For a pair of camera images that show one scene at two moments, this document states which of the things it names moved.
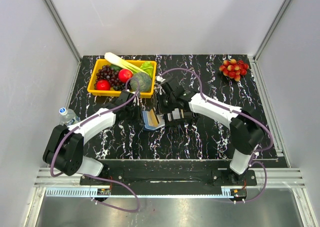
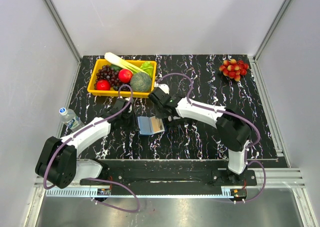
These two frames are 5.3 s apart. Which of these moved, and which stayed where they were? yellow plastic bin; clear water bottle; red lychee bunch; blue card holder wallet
Moved: blue card holder wallet
Stayed: clear water bottle; red lychee bunch; yellow plastic bin
